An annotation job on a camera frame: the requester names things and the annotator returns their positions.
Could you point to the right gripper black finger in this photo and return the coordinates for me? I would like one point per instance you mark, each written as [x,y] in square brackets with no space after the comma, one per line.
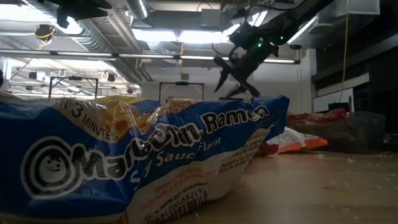
[224,73]
[245,89]

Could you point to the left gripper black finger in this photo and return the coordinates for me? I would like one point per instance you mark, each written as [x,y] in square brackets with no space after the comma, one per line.
[63,18]
[90,13]

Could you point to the orange noodle package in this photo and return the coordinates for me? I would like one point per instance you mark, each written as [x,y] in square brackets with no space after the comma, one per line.
[298,140]

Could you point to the red Maruchan noodle package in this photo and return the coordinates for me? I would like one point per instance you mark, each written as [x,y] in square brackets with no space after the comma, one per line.
[326,117]

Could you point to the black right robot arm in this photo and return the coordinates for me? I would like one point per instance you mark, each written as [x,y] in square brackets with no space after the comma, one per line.
[295,15]

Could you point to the long ceiling light bar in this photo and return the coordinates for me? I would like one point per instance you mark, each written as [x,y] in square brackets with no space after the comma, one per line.
[140,56]

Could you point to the black ceiling spotlight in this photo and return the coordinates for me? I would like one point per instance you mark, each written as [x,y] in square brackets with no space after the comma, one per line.
[111,77]

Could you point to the dark sorting bin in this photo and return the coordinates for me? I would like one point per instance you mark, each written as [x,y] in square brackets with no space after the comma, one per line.
[342,137]

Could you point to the silver corrugated ceiling duct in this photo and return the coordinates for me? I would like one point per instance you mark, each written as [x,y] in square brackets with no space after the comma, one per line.
[93,42]

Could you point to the grey square wall box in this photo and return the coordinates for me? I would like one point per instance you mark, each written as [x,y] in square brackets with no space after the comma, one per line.
[184,76]

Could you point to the black metal frame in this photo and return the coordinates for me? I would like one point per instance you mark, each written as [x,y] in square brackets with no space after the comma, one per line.
[62,77]
[182,83]

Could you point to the round silver ceiling duct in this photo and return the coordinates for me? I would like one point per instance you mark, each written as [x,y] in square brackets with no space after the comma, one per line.
[138,7]

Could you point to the dome security camera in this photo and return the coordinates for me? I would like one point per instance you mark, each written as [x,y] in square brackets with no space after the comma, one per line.
[295,47]

